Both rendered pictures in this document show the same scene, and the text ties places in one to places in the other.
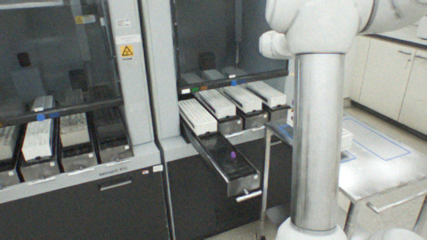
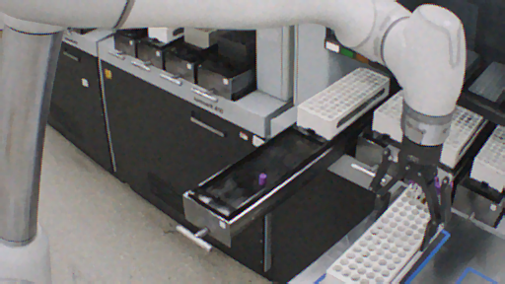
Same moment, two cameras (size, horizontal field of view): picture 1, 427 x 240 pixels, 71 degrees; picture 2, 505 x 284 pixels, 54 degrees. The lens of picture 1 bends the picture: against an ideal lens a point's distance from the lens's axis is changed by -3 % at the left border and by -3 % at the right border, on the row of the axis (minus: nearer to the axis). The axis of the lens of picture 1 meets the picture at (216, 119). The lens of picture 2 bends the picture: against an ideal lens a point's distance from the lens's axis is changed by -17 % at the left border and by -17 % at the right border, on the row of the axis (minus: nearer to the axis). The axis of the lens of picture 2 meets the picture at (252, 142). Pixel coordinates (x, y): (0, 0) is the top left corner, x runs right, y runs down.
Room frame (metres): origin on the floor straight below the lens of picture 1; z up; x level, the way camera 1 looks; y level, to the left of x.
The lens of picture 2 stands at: (0.63, -0.96, 1.58)
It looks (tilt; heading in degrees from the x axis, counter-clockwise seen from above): 34 degrees down; 66
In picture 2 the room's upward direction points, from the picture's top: 1 degrees counter-clockwise
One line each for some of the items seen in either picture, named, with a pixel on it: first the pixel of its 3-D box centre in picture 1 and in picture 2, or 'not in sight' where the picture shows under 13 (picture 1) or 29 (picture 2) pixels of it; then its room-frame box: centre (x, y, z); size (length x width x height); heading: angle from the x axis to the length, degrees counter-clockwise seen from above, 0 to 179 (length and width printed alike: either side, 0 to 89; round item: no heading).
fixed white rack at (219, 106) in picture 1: (215, 103); (413, 107); (1.53, 0.00, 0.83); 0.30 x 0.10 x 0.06; 23
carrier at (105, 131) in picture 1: (111, 129); (234, 48); (1.22, 0.47, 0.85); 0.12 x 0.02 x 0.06; 114
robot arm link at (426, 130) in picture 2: not in sight; (426, 118); (1.17, -0.41, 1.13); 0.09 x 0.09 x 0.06
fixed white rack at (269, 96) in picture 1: (263, 93); (504, 150); (1.65, -0.28, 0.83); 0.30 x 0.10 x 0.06; 23
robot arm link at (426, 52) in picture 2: not in sight; (429, 53); (1.18, -0.40, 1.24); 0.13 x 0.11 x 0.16; 87
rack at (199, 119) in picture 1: (195, 116); (346, 102); (1.37, 0.10, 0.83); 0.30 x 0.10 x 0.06; 23
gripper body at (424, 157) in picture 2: not in sight; (420, 156); (1.17, -0.41, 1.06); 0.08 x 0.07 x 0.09; 114
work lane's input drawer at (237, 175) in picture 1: (210, 143); (303, 150); (1.21, 0.03, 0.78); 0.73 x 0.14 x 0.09; 23
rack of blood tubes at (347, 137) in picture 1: (317, 128); (393, 246); (1.14, -0.43, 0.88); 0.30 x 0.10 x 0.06; 24
